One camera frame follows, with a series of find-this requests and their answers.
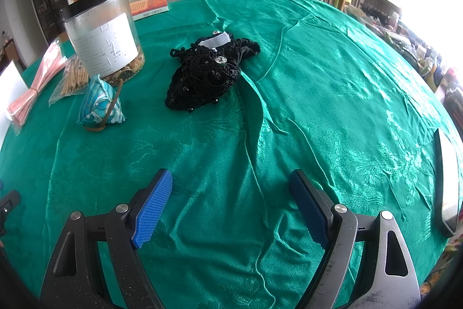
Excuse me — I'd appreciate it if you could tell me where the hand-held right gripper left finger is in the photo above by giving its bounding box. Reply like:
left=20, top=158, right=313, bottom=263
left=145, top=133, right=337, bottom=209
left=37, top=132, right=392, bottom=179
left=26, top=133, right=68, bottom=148
left=40, top=169, right=173, bottom=309

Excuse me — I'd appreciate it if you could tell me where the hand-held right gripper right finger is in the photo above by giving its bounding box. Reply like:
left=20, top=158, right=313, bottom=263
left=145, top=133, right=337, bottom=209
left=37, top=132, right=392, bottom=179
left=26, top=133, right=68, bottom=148
left=288, top=169, right=422, bottom=309

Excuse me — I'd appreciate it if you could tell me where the white storage box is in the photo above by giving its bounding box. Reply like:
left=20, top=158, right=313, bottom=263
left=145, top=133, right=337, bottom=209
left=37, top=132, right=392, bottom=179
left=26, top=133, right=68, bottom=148
left=0, top=61, right=30, bottom=130

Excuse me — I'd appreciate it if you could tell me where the black lace beaded cloth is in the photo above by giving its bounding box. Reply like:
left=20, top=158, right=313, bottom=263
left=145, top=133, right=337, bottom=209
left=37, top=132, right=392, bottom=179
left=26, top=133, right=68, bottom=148
left=164, top=31, right=262, bottom=112

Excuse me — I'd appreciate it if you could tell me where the pink patterned packet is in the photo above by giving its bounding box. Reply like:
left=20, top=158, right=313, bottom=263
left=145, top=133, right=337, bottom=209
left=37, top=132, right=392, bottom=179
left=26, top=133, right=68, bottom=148
left=8, top=39, right=64, bottom=127

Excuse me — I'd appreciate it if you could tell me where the smartphone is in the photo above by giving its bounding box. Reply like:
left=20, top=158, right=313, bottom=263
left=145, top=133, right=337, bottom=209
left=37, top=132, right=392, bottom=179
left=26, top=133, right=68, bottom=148
left=433, top=128, right=461, bottom=238

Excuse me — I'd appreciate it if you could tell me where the clear bag of sticks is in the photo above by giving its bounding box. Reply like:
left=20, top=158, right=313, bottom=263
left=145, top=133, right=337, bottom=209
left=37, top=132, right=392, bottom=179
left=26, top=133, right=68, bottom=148
left=49, top=54, right=91, bottom=103

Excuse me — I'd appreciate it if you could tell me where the clear plastic jar black lid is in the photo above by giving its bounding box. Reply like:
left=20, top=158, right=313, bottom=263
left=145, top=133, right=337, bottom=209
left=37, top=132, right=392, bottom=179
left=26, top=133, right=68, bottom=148
left=60, top=0, right=146, bottom=81

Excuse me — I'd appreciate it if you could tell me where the pile of household clutter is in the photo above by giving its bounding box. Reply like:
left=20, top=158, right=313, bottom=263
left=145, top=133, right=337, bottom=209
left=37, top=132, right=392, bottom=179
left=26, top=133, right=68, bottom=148
left=345, top=3, right=463, bottom=107

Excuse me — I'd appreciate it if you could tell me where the orange book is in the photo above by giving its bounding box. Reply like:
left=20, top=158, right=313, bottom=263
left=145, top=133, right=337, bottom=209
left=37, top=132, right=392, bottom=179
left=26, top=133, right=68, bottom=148
left=129, top=0, right=170, bottom=22

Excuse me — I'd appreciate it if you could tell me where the teal fabric pouch with cord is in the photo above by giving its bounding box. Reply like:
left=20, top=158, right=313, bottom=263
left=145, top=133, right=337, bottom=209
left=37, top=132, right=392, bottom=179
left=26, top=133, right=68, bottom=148
left=76, top=74, right=128, bottom=131

